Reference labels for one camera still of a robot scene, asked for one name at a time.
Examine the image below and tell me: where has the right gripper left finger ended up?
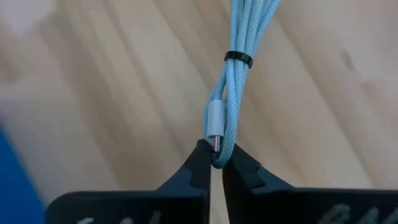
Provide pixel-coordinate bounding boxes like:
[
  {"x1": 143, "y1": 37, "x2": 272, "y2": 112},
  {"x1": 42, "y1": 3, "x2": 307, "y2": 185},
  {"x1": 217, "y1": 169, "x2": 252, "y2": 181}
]
[{"x1": 45, "y1": 138, "x2": 213, "y2": 224}]

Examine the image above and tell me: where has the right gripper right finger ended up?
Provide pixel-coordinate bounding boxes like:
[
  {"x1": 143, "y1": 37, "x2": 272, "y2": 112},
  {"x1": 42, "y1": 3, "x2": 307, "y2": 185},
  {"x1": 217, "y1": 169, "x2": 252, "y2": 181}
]
[{"x1": 221, "y1": 143, "x2": 398, "y2": 224}]

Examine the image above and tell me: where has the light blue USB-C cable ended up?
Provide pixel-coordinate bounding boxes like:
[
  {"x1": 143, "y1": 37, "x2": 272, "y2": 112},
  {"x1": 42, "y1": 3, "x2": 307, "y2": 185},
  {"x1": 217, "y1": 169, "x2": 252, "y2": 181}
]
[{"x1": 203, "y1": 0, "x2": 282, "y2": 170}]

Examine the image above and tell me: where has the blue DualShock controller box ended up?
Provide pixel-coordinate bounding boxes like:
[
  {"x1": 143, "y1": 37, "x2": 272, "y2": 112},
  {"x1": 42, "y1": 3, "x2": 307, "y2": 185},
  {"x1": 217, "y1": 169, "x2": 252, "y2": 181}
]
[{"x1": 0, "y1": 123, "x2": 47, "y2": 224}]

